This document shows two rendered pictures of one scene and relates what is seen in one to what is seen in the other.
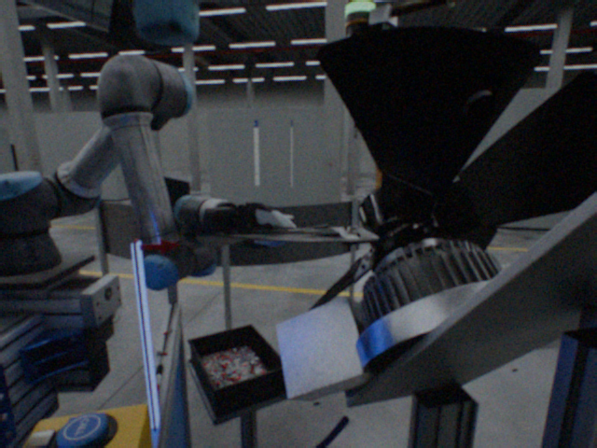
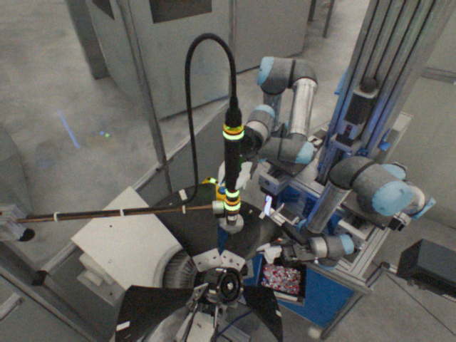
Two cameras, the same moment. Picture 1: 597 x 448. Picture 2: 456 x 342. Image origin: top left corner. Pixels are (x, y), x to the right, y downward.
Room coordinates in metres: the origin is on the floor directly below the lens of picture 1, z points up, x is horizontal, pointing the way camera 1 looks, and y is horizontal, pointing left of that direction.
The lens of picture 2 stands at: (0.92, -0.45, 2.13)
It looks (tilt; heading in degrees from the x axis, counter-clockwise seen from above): 46 degrees down; 134
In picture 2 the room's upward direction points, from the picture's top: straight up
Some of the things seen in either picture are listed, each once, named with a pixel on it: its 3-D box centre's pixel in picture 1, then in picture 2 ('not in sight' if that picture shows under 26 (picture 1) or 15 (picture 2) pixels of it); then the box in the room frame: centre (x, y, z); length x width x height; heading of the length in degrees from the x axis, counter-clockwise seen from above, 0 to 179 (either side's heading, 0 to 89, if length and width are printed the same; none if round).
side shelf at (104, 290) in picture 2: not in sight; (123, 260); (0.09, -0.34, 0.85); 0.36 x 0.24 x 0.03; 104
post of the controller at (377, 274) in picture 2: (171, 272); (377, 275); (1.02, 0.38, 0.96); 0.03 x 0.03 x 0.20; 14
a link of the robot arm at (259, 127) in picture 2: not in sight; (252, 135); (0.51, 0.08, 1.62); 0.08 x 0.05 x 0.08; 24
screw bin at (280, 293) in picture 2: (236, 365); (281, 277); (0.71, 0.13, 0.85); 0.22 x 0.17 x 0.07; 29
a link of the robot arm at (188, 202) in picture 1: (198, 213); (335, 245); (0.84, 0.23, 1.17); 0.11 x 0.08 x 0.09; 51
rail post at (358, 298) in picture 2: (185, 427); (339, 317); (1.02, 0.38, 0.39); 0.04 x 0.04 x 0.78; 14
